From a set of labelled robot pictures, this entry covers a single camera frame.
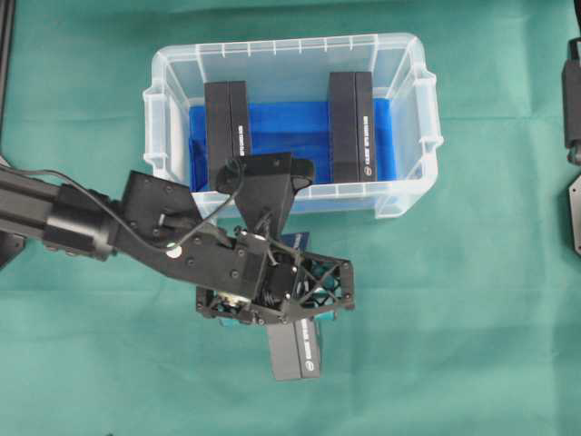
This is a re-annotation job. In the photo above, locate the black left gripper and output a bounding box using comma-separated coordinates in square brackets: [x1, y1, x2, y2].
[195, 241, 355, 327]

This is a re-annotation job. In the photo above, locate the black camera box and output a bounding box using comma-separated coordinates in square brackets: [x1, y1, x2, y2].
[266, 318, 321, 382]
[328, 72, 378, 183]
[204, 81, 252, 191]

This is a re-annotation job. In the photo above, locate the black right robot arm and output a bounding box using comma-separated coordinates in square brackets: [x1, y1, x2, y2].
[561, 36, 580, 255]

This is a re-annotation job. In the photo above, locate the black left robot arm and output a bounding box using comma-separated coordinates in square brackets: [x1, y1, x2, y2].
[1, 153, 355, 325]

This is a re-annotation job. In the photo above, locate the clear plastic storage case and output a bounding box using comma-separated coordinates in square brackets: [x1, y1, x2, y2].
[143, 33, 444, 219]

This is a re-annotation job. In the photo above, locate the green table cloth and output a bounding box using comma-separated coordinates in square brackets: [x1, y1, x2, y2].
[1, 1, 580, 435]

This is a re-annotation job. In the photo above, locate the blue foam liner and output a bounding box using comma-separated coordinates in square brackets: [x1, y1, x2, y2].
[189, 98, 398, 192]

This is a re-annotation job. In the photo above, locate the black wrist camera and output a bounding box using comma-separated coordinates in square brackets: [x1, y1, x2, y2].
[215, 153, 315, 240]

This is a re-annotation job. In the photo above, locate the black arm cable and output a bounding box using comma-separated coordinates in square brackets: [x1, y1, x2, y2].
[17, 156, 249, 253]

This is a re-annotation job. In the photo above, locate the black metal frame rail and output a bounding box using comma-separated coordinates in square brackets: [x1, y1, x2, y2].
[0, 0, 18, 160]

